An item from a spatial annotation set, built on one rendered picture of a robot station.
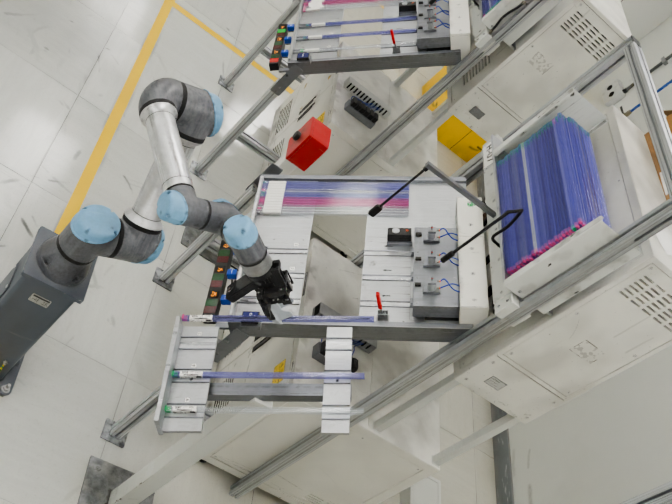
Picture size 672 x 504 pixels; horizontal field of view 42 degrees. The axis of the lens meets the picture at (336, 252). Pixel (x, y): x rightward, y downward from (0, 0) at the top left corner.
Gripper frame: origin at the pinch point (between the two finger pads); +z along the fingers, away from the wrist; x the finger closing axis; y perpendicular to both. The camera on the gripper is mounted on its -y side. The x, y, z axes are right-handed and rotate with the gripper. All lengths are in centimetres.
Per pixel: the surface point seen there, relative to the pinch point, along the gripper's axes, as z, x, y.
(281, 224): 22, 59, -11
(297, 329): 22.0, 13.7, -2.8
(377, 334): 28.6, 12.6, 19.6
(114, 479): 60, -5, -77
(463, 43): 35, 159, 54
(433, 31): 31, 166, 42
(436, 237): 26, 45, 39
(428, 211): 33, 65, 36
